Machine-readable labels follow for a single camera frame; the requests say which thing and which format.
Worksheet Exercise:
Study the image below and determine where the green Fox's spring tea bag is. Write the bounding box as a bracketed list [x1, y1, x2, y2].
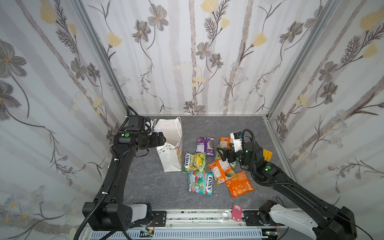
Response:
[217, 146, 236, 169]

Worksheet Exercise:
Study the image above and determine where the yellow snack box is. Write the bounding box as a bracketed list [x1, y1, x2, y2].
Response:
[263, 150, 273, 162]

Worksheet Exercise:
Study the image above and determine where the white paper gift bag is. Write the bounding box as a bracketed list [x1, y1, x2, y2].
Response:
[152, 117, 183, 172]

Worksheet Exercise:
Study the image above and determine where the green Fox's mango tea bag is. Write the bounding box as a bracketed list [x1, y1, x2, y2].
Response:
[183, 153, 207, 173]

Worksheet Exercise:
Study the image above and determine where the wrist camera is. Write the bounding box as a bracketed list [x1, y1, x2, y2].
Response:
[126, 115, 152, 134]
[230, 131, 243, 153]

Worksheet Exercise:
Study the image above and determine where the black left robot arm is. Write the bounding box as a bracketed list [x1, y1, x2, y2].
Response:
[74, 131, 166, 240]

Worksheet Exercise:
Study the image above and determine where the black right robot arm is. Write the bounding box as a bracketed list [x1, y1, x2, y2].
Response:
[217, 142, 358, 240]

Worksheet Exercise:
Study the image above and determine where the orange chips packet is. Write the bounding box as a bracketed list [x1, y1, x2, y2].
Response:
[226, 171, 255, 198]

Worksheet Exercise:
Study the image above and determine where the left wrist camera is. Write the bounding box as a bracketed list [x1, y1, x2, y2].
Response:
[126, 115, 152, 134]

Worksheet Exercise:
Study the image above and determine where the white round knob on rail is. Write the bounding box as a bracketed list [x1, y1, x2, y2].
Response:
[221, 210, 232, 222]

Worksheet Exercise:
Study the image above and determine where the teal Fox's fruits candy bag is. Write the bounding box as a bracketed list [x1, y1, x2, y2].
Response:
[187, 171, 214, 197]

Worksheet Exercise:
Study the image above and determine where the pink tag on rail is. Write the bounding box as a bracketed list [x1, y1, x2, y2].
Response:
[232, 204, 243, 222]

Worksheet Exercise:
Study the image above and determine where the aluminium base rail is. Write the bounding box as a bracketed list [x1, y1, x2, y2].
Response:
[80, 209, 298, 240]

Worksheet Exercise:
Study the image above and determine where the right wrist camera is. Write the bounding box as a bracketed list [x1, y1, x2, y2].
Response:
[230, 131, 243, 153]

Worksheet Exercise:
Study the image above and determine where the purple Fox's berries candy bag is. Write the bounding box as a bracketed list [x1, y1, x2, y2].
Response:
[196, 137, 215, 157]

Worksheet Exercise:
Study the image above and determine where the small orange snack packet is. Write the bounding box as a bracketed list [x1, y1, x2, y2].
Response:
[220, 137, 232, 149]

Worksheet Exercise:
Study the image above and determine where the orange Savoria snack packet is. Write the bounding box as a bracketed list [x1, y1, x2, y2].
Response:
[208, 158, 236, 186]

